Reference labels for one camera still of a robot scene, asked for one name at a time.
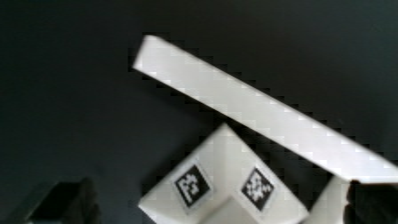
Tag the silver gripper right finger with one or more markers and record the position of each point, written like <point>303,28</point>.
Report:
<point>372,207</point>

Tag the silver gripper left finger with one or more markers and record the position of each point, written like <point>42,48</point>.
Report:
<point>61,205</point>

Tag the white lamp base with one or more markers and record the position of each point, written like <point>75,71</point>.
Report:
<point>223,190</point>

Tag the white L-shaped wall fence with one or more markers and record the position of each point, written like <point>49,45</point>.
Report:
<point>260,112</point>

